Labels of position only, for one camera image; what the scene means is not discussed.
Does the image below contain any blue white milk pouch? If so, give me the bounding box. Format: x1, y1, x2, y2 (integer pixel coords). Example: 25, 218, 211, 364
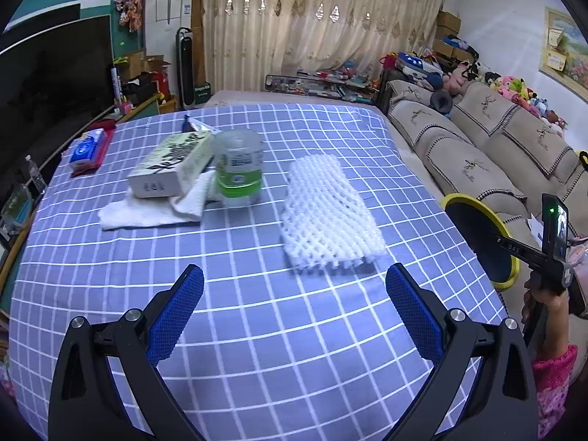
182, 115, 219, 135

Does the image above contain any pink patterned sleeve forearm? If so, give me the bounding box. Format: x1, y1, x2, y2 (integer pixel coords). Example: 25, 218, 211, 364
532, 344, 578, 440

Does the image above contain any yellow rimmed trash bin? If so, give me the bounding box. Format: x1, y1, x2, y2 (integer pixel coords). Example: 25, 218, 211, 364
441, 193, 520, 292

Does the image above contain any person's right hand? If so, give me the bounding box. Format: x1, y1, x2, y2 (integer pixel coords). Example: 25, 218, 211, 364
521, 271, 569, 359

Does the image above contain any beige fabric sofa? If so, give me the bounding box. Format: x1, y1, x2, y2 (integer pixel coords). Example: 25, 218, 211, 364
386, 80, 587, 242

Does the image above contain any blue checkered tablecloth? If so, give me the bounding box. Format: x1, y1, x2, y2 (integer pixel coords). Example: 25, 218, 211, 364
9, 104, 505, 440

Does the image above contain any wooden green tv cabinet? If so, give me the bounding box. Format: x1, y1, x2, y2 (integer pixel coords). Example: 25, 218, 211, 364
1, 94, 178, 296

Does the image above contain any white crumpled tissue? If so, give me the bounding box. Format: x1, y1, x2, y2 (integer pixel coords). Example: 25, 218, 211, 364
98, 170, 218, 231

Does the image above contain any clear water bottle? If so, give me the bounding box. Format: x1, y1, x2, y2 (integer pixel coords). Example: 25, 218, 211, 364
25, 154, 47, 195

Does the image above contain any white foam fruit net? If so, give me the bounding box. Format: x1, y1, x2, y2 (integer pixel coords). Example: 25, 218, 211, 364
280, 154, 387, 271

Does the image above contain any grey white paper carton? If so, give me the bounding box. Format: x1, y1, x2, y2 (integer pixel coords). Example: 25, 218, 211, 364
128, 130, 213, 198

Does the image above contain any blue tissue pack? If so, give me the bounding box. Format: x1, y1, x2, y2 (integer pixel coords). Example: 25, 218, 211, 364
69, 129, 107, 172

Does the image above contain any cardboard boxes stack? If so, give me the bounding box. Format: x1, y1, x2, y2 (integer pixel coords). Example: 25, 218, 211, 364
433, 10, 476, 62

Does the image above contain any red tray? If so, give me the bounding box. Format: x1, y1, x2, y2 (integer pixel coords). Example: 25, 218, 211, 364
69, 118, 116, 177

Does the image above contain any toy clutter shelf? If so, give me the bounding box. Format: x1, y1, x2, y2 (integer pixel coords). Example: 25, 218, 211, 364
264, 74, 379, 105

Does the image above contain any clear green label jar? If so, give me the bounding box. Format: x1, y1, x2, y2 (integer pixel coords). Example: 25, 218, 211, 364
214, 129, 264, 208

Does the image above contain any large black television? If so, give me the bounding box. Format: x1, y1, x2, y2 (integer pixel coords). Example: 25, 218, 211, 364
1, 15, 115, 195

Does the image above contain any black tower fan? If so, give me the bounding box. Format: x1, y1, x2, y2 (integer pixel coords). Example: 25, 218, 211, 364
176, 27, 196, 110

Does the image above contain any beige patterned curtain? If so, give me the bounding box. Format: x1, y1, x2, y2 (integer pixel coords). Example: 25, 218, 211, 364
203, 0, 445, 92

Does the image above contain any hanging flower decoration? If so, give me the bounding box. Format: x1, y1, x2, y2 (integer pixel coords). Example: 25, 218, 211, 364
112, 0, 144, 33

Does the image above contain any white standing air conditioner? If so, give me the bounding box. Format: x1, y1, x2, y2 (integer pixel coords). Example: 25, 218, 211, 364
143, 0, 197, 73

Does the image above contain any framed wall painting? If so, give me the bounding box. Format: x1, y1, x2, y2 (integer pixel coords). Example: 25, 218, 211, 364
539, 7, 588, 101

